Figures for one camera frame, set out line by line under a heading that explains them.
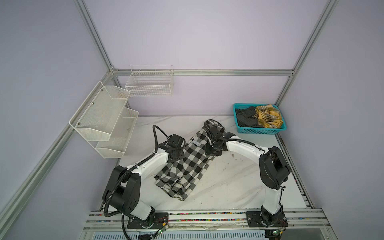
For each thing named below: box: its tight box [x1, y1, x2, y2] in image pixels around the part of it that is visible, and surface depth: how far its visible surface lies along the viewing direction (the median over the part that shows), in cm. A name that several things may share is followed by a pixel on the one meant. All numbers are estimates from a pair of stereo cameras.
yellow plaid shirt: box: [253, 104, 283, 129], surface depth 108 cm
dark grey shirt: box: [235, 106, 259, 128], surface depth 110 cm
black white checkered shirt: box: [154, 125, 215, 202], surface depth 90 cm
